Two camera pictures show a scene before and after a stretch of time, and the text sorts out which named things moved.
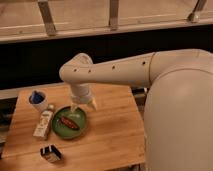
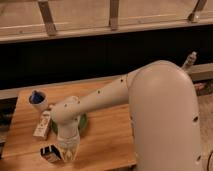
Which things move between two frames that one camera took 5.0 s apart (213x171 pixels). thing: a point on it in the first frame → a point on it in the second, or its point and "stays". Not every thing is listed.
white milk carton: (44, 122) stays
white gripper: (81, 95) → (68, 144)
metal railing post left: (47, 17) stays
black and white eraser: (51, 153) stays
